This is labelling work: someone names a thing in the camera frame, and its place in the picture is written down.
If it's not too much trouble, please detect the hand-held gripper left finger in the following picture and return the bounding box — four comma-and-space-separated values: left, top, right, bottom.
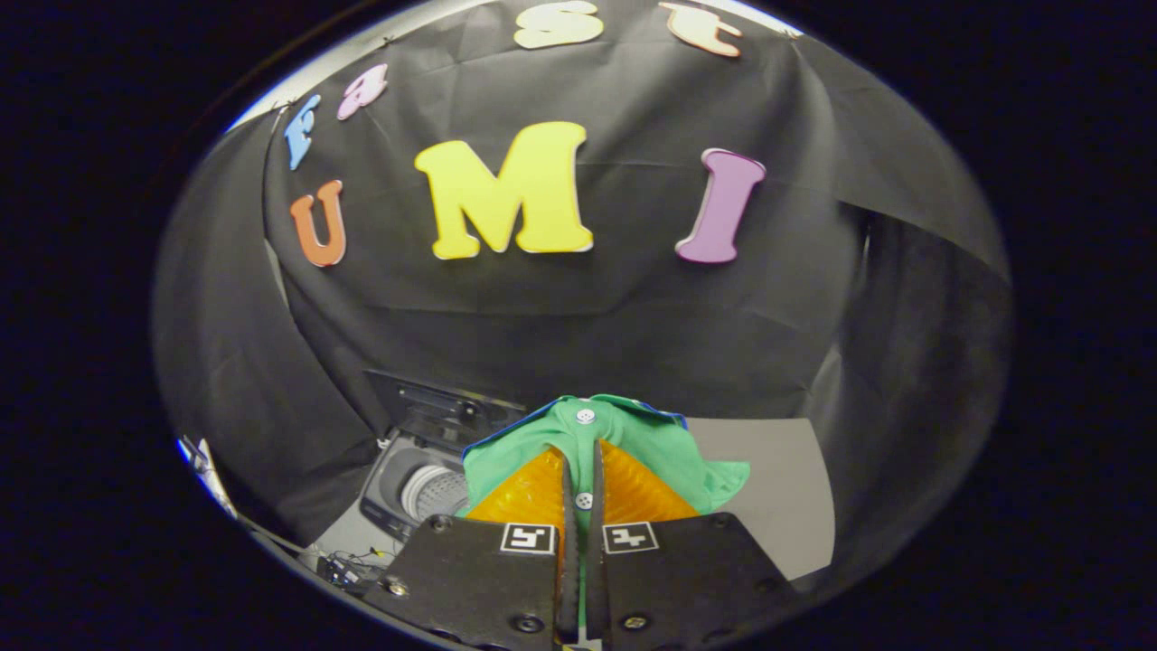
366, 443, 581, 651

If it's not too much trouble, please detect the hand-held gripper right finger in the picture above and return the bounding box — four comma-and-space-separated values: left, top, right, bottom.
584, 439, 802, 651

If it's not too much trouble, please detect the green polo shirt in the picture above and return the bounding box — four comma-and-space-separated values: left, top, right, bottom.
459, 393, 752, 536

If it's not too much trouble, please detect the dark washing machine lid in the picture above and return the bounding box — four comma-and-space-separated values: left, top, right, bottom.
365, 368, 531, 455

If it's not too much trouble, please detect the grey cabinet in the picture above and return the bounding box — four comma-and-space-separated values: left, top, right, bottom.
685, 417, 838, 581

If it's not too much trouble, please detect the black backdrop cloth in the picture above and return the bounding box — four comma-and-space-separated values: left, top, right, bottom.
152, 0, 1013, 593

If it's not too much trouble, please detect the white rod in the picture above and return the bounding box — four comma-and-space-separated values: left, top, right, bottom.
176, 436, 240, 521

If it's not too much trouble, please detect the thin cable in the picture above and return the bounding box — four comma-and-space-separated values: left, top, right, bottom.
315, 545, 391, 595

